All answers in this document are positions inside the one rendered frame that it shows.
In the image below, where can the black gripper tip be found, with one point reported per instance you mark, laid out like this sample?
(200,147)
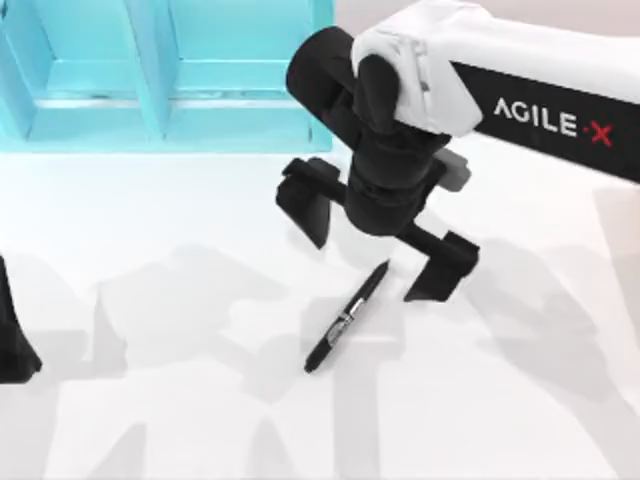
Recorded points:
(15,340)

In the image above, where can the black pen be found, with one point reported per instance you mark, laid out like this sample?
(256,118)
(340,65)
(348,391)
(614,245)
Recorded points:
(345,320)

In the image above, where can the pale grey rounded box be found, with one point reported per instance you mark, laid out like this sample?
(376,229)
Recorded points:
(455,170)

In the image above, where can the light blue rack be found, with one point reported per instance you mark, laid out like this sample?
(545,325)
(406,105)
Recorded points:
(150,75)

